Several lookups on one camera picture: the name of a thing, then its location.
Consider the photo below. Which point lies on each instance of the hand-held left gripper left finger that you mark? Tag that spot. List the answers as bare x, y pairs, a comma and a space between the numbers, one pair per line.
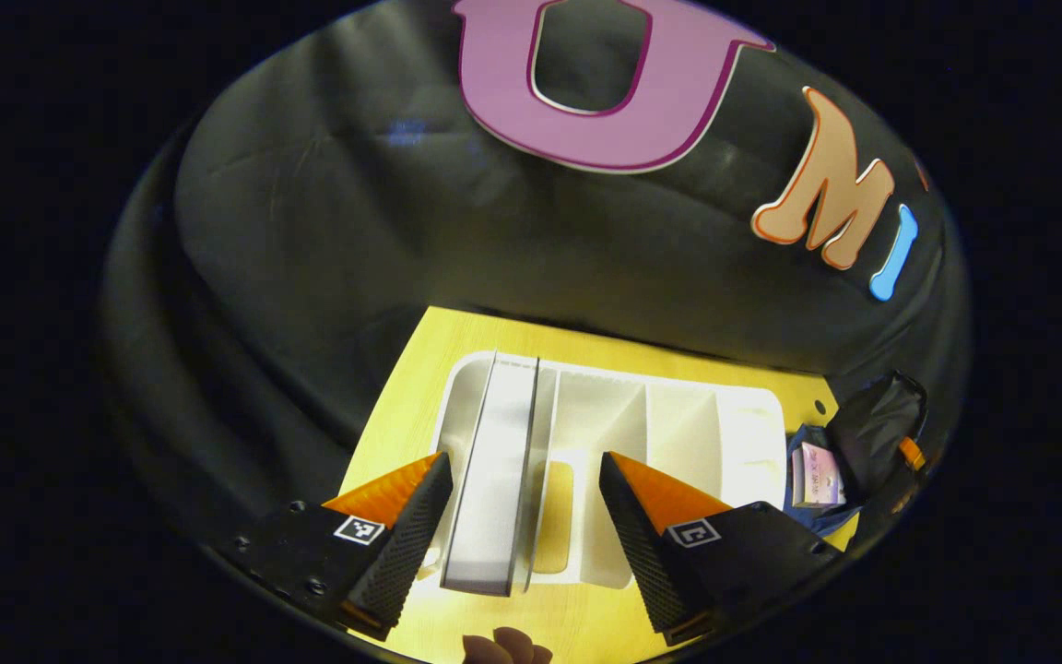
407, 549

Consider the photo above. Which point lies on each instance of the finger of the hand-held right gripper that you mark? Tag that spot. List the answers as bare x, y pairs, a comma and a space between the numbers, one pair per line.
912, 453

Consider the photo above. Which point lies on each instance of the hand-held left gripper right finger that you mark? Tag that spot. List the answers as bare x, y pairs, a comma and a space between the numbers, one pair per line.
642, 553

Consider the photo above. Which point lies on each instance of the blue schoolbag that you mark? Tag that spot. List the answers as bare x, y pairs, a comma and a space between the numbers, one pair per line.
872, 424

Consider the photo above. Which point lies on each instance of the pink cover book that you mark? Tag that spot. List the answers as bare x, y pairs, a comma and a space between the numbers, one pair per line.
817, 475

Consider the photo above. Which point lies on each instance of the dark cover book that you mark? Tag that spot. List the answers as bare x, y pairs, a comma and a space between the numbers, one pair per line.
494, 480

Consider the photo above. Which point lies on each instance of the white plastic bookshelf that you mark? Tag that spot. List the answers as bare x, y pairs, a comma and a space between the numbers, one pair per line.
678, 443

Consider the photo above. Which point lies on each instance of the black backdrop cloth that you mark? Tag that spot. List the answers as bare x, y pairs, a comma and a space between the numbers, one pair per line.
310, 277

